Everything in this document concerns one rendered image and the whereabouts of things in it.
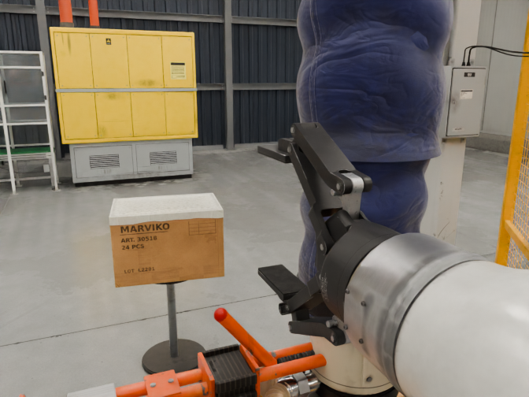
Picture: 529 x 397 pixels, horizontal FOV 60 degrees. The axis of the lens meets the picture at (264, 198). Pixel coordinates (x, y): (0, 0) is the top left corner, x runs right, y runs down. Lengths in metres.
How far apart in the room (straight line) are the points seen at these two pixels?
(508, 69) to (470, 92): 10.45
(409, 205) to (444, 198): 1.53
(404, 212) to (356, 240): 0.42
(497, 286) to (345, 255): 0.11
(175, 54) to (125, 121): 1.38
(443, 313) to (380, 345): 0.05
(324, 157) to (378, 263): 0.12
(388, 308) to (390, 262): 0.03
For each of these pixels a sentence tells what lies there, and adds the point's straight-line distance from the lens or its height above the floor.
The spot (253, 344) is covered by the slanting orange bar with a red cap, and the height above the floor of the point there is 1.29.
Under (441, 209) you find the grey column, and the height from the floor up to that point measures 1.13.
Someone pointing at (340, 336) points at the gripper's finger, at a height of 1.52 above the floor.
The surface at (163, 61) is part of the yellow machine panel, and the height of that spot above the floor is 2.00.
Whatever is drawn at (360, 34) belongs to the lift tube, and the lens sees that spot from 0.68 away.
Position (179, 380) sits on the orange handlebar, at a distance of 0.82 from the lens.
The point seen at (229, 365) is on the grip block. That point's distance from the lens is 0.82.
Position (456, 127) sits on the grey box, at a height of 1.52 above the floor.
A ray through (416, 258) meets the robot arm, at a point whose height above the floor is 1.62.
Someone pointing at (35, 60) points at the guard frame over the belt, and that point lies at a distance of 7.89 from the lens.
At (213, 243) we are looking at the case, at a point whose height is 0.83.
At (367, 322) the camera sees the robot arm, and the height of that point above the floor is 1.58.
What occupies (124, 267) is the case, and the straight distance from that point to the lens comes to 2.62.
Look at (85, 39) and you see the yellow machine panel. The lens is 7.95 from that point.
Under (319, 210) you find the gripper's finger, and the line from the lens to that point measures 0.37.
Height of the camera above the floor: 1.71
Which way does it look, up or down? 14 degrees down
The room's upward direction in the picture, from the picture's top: straight up
